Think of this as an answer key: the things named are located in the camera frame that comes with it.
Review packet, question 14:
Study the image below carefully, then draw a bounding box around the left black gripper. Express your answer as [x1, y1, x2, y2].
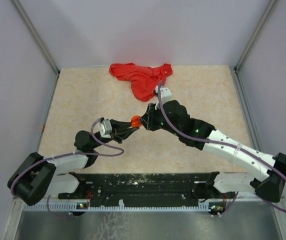
[90, 118, 139, 150]

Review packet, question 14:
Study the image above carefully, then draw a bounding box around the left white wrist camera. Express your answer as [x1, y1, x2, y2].
[98, 118, 113, 139]

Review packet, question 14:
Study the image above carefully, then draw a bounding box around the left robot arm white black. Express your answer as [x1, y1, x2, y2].
[7, 116, 141, 206]

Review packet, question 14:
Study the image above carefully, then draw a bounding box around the purple cable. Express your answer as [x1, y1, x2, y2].
[10, 119, 125, 220]
[157, 80, 286, 217]

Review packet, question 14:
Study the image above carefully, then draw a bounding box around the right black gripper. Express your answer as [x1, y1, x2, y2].
[139, 101, 182, 137]

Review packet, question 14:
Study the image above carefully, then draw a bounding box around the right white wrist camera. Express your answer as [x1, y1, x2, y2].
[154, 86, 172, 105]

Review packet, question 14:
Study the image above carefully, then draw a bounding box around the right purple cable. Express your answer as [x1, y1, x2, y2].
[157, 80, 286, 217]

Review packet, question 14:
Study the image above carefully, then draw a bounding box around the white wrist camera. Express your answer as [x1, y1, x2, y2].
[98, 118, 113, 139]
[154, 86, 172, 105]

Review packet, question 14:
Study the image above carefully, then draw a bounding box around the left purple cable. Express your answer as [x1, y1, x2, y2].
[10, 119, 125, 220]

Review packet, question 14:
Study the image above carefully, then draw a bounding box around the red crumpled cloth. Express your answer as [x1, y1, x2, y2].
[109, 63, 173, 102]

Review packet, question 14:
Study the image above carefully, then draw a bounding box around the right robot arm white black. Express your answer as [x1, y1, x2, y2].
[139, 100, 286, 203]

